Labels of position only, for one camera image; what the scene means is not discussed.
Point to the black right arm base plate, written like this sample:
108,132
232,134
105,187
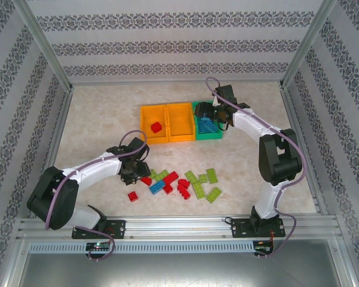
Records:
239,228

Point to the grey metal sheet panel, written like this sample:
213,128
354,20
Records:
179,270

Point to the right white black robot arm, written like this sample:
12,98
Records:
275,155

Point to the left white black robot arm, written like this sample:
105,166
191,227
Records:
89,170

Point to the green plastic bin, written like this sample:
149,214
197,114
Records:
209,136

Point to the orange plastic bin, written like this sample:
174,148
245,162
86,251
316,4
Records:
155,139
181,119

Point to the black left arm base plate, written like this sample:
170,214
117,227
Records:
118,228

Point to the small red lego brick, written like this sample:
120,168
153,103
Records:
133,196
167,189

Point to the aluminium mounting rail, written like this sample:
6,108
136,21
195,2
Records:
179,227

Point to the small lime green lego brick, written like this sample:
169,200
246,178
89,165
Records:
153,174
203,178

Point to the aluminium frame post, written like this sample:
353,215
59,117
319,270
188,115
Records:
308,45
42,45

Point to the aluminium rear rail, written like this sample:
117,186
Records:
176,82

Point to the aluminium side rail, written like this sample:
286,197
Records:
296,125
58,134

